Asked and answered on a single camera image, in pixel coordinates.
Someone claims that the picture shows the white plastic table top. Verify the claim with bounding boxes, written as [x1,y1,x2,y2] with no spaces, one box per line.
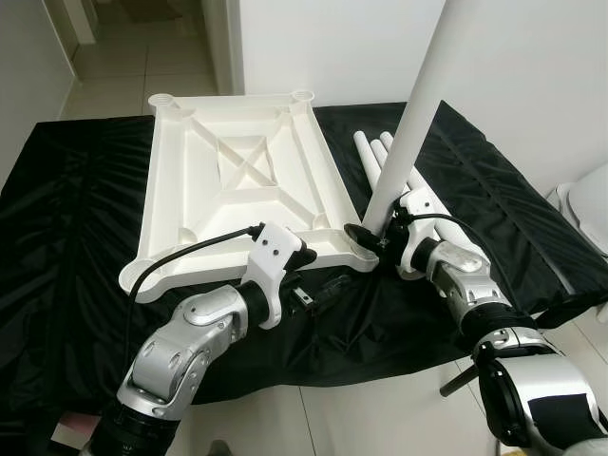
[119,90,379,305]

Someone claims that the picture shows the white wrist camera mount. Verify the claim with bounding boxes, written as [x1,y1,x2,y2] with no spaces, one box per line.
[397,188,452,281]
[245,221,305,331]

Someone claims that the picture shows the pink stool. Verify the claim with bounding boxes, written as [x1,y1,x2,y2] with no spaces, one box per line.
[47,418,91,447]

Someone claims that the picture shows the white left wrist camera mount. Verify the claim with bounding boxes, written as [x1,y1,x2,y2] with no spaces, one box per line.
[245,221,305,331]

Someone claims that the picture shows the black tablecloth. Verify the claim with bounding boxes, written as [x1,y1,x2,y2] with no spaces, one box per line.
[0,100,608,409]

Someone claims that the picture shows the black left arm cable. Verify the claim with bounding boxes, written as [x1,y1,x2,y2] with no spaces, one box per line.
[122,222,265,371]

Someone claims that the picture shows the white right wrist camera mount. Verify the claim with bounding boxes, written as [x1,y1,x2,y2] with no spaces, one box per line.
[397,188,452,281]

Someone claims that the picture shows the white round appliance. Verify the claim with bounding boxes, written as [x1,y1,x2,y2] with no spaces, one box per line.
[553,161,608,253]

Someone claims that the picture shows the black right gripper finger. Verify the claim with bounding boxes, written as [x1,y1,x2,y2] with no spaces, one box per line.
[343,223,386,259]

